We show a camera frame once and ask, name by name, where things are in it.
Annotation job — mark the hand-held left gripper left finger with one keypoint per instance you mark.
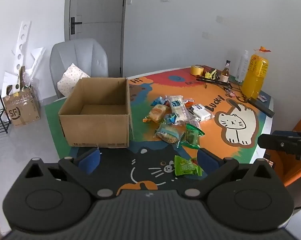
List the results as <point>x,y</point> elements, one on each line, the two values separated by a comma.
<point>90,161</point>

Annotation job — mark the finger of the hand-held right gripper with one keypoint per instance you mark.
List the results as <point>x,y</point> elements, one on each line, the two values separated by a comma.
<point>278,143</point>
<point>288,132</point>

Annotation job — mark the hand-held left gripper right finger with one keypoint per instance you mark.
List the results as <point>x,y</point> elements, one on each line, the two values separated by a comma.
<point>209,162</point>

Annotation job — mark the green snack packet red print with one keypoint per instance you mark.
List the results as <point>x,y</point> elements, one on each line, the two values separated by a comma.
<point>188,167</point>

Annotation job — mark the clear barcode snack packet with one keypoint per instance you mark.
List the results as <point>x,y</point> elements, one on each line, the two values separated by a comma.
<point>194,122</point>

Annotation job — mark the long white snack packet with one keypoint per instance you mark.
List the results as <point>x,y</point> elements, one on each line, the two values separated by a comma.
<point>178,107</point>

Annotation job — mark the orange chair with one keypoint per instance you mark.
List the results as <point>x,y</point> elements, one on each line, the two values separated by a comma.
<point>290,170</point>

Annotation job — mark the dark green snack packet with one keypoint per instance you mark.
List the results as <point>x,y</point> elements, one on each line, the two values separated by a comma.
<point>191,135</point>

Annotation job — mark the black bar-shaped device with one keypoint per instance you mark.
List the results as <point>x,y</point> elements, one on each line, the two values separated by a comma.
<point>261,107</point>

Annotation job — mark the clear nut snack packet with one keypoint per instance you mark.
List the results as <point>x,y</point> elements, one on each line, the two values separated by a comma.
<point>167,133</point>

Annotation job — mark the white black-label snack packet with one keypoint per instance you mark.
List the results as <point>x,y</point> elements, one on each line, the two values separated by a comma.
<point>201,112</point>

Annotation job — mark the small blue snack packet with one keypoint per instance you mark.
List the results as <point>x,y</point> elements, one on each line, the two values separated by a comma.
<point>158,101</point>
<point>171,119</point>

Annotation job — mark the tall yellow bag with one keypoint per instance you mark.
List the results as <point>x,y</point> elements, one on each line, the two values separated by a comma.
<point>255,80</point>

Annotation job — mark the orange round-print snack packet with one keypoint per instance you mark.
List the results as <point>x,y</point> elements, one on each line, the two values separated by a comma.
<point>156,112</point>

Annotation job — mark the white plastic bottle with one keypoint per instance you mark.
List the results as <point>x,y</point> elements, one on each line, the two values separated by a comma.
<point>243,67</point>

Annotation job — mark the taped cardboard box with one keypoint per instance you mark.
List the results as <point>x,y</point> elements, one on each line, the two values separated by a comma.
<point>23,110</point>

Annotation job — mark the spotted white cushion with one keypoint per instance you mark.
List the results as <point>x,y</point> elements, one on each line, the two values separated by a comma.
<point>70,78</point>

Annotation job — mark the small glass bottle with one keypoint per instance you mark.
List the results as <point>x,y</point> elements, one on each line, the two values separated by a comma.
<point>225,73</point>

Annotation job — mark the yellow crumpled wrapper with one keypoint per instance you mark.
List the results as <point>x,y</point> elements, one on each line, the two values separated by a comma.
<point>210,74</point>

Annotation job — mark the yellow tape roll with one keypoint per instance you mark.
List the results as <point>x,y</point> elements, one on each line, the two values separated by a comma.
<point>196,70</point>

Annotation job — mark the clear plastic bag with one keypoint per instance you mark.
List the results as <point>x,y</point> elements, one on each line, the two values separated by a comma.
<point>29,81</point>

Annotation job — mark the grey chair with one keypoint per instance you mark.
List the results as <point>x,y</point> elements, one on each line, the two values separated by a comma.
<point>78,52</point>

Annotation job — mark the white flat boards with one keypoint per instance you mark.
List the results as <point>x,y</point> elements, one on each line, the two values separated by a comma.
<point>38,57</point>

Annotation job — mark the white foam board with holes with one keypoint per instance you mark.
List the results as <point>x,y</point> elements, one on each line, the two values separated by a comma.
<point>23,33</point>

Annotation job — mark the grey door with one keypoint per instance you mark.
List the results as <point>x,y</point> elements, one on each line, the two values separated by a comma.
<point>100,10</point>

